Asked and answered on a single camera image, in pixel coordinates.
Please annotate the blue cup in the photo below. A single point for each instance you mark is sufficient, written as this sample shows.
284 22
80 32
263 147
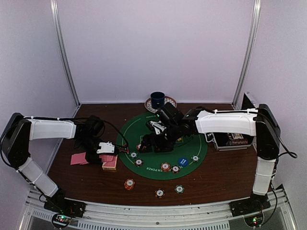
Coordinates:
157 99

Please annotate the aluminium poker case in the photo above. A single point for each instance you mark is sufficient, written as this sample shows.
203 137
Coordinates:
234 141

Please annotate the black triangular all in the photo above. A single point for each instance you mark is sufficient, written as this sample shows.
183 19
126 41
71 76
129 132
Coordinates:
125 149

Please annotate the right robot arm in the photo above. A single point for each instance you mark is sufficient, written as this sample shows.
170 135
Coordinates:
258 122

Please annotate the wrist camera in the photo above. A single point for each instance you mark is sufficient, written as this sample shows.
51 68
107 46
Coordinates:
156 126
105 148

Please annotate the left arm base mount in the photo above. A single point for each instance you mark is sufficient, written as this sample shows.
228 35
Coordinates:
65 212

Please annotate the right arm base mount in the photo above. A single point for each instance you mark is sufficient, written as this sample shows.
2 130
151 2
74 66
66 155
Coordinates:
252 211

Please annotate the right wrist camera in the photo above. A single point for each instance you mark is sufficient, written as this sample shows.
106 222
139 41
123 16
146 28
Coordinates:
156 126

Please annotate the red orange chip stack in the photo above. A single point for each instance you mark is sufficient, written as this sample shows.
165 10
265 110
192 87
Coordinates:
129 184

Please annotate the patterned saucer plate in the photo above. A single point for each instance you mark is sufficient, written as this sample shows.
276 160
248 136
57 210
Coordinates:
148 104

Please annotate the green round poker mat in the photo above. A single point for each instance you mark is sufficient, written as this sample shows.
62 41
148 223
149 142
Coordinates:
185 147

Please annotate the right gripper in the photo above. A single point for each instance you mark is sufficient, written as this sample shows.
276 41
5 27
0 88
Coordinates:
147 139

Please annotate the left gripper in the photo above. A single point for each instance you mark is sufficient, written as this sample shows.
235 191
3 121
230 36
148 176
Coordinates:
93 159

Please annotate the aluminium front rail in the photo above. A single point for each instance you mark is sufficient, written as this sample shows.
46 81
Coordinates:
210 216

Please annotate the card deck box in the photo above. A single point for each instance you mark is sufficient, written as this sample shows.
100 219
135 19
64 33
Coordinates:
109 166

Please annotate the blue small blind button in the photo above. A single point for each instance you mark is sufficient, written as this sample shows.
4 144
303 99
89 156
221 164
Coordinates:
183 162

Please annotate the red backed card deck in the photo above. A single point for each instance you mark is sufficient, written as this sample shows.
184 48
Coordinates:
108 158

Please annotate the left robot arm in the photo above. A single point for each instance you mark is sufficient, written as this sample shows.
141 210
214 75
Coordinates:
22 132

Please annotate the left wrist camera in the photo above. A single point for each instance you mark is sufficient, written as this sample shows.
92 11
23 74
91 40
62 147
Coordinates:
105 148

